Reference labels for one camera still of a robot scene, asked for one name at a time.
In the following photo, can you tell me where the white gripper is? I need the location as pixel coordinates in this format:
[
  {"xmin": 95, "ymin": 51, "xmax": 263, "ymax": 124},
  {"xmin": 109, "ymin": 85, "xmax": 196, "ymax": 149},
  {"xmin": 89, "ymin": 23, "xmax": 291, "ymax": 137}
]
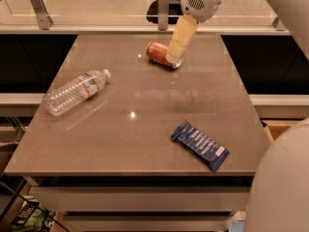
[{"xmin": 167, "ymin": 0, "xmax": 222, "ymax": 68}]

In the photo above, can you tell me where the orange soda can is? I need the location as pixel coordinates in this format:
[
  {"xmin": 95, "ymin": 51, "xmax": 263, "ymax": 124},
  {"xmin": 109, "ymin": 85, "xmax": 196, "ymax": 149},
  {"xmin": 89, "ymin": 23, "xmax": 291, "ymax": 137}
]
[{"xmin": 146, "ymin": 41, "xmax": 182, "ymax": 69}]

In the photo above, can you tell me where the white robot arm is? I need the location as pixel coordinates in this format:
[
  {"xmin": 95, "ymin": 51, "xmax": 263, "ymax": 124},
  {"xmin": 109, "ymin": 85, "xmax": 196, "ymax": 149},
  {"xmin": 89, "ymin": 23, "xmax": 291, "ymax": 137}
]
[{"xmin": 244, "ymin": 0, "xmax": 309, "ymax": 232}]

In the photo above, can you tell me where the black office chair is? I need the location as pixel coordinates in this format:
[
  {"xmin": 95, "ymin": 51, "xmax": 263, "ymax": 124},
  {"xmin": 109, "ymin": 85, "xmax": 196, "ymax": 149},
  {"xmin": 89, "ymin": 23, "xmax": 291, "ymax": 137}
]
[{"xmin": 146, "ymin": 0, "xmax": 183, "ymax": 28}]

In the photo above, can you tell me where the blue snack bar wrapper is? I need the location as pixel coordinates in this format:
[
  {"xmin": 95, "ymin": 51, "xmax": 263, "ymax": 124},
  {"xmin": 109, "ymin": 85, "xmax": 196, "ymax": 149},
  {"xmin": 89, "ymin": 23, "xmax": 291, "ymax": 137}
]
[{"xmin": 171, "ymin": 120, "xmax": 230, "ymax": 172}]

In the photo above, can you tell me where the glass panel railing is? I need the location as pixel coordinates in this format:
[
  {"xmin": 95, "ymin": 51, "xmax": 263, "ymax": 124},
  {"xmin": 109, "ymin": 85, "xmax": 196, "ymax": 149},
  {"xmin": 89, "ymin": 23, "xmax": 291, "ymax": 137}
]
[{"xmin": 0, "ymin": 0, "xmax": 276, "ymax": 27}]

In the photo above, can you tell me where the clear plastic water bottle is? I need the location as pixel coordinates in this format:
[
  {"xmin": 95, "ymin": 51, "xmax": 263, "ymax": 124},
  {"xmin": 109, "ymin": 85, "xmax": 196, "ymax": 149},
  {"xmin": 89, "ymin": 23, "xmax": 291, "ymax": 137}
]
[{"xmin": 43, "ymin": 70, "xmax": 111, "ymax": 116}]

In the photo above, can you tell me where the upper cabinet drawer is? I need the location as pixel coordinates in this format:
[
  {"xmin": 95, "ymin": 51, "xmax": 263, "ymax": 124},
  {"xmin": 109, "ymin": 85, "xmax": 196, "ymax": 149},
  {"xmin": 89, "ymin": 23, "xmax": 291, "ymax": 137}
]
[{"xmin": 30, "ymin": 187, "xmax": 249, "ymax": 213}]

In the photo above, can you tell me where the cabinet drawer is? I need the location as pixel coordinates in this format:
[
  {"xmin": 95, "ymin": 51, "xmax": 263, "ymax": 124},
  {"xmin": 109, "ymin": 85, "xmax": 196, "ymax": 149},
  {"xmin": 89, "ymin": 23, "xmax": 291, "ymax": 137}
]
[
  {"xmin": 30, "ymin": 187, "xmax": 249, "ymax": 213},
  {"xmin": 63, "ymin": 215, "xmax": 232, "ymax": 232}
]

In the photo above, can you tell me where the blue basket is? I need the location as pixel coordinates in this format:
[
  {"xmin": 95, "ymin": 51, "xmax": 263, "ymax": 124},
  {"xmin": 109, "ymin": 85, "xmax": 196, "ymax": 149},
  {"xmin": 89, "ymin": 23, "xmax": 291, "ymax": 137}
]
[{"xmin": 228, "ymin": 221, "xmax": 245, "ymax": 232}]

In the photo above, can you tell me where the lower cabinet drawer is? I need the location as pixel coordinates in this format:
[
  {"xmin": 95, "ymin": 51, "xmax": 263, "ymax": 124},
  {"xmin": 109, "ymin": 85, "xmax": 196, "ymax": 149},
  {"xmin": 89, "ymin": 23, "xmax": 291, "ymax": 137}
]
[{"xmin": 63, "ymin": 215, "xmax": 232, "ymax": 232}]

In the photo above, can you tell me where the green chip bag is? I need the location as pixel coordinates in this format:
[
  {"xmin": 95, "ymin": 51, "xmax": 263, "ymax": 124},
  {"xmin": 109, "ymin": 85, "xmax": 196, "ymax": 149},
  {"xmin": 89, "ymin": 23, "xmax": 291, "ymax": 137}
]
[{"xmin": 12, "ymin": 200, "xmax": 56, "ymax": 232}]

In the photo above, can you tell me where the middle metal glass bracket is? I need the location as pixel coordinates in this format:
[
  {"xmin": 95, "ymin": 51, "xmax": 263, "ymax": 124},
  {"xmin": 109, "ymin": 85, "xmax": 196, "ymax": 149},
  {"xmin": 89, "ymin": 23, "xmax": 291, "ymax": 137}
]
[{"xmin": 157, "ymin": 0, "xmax": 169, "ymax": 31}]

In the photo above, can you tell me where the left metal glass bracket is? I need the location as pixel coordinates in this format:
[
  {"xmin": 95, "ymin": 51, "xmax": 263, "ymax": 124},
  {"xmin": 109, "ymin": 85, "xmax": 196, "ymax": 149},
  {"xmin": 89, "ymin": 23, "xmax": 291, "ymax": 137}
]
[{"xmin": 30, "ymin": 0, "xmax": 53, "ymax": 30}]

